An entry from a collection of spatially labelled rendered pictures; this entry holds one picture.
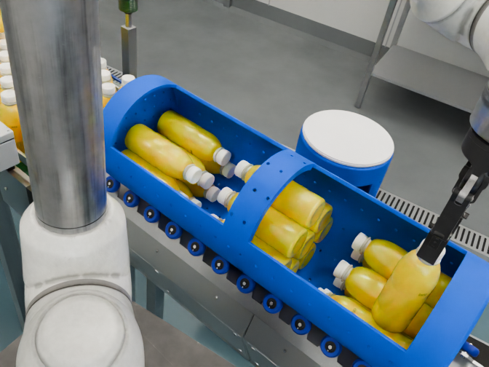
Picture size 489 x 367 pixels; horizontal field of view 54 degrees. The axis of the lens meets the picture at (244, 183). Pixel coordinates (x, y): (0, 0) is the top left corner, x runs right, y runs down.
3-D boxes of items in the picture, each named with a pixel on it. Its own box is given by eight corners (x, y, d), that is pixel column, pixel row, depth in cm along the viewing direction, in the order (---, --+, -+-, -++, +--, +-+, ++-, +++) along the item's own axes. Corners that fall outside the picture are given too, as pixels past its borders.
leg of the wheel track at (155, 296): (153, 345, 197) (156, 244, 156) (144, 336, 199) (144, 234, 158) (164, 336, 201) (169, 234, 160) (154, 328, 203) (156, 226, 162)
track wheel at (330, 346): (345, 344, 97) (347, 343, 99) (326, 330, 99) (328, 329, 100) (333, 363, 97) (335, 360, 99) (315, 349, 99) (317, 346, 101)
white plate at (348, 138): (296, 105, 153) (295, 109, 154) (311, 162, 132) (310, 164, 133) (380, 113, 157) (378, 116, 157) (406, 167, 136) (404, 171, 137)
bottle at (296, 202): (302, 233, 98) (232, 188, 105) (317, 223, 104) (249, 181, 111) (315, 204, 95) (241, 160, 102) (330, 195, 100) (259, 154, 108)
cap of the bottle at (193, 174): (182, 180, 109) (188, 183, 108) (188, 164, 108) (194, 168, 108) (191, 180, 113) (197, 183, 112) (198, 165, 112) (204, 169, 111)
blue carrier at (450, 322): (401, 427, 89) (472, 340, 71) (92, 191, 124) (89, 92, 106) (450, 330, 108) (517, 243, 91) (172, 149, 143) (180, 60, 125)
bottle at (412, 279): (365, 301, 93) (402, 237, 81) (399, 300, 94) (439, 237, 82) (378, 334, 88) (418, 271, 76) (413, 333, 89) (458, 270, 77)
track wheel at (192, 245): (206, 243, 112) (209, 243, 114) (191, 233, 114) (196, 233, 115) (196, 260, 112) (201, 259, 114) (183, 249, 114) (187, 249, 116)
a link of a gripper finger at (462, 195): (493, 165, 65) (485, 177, 61) (474, 196, 68) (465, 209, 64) (476, 156, 66) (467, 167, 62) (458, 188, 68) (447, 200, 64)
